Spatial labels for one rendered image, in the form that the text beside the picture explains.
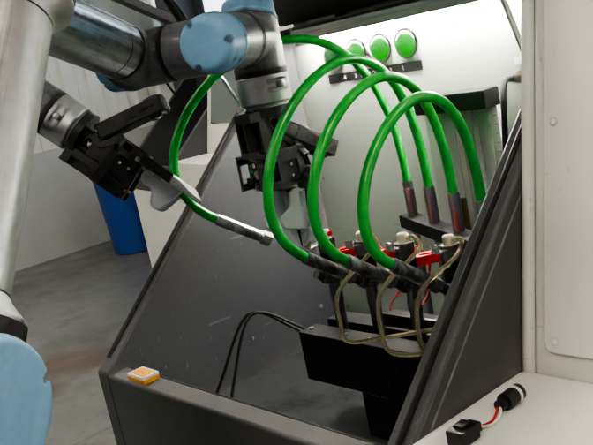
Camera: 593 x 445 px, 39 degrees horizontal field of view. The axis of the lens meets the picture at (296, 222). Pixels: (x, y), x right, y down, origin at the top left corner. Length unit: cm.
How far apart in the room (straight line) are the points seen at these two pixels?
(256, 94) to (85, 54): 26
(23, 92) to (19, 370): 22
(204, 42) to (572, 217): 49
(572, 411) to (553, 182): 26
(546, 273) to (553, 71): 23
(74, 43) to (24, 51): 32
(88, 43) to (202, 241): 58
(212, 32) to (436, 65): 48
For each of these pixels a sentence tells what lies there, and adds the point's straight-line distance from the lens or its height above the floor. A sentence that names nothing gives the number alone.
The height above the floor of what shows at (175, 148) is 130.
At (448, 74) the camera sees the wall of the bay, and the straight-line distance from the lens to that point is 141.
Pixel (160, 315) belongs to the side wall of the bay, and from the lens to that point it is 147.
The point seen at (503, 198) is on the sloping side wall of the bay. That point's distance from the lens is 103.
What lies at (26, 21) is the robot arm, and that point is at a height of 146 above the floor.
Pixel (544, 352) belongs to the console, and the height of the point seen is 100.
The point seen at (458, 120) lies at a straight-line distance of 112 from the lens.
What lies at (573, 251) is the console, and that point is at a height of 112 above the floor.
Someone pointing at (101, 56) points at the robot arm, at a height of 144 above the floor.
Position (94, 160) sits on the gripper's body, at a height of 130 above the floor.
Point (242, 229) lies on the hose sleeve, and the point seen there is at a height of 115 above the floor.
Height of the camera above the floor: 140
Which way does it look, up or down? 11 degrees down
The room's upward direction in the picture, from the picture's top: 12 degrees counter-clockwise
